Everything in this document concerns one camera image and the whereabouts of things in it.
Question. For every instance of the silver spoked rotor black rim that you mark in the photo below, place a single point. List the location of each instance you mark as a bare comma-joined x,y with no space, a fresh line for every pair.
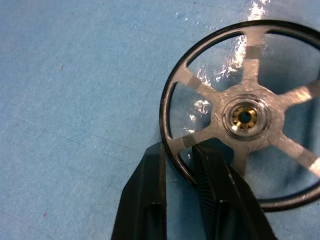
272,110

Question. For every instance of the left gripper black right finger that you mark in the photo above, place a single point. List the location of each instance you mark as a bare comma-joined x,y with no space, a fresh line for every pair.
225,200

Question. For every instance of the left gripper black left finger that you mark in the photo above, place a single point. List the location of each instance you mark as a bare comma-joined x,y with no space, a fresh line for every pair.
140,200

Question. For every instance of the blue plastic table cover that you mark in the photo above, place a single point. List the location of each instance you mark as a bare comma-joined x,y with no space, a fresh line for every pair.
75,100

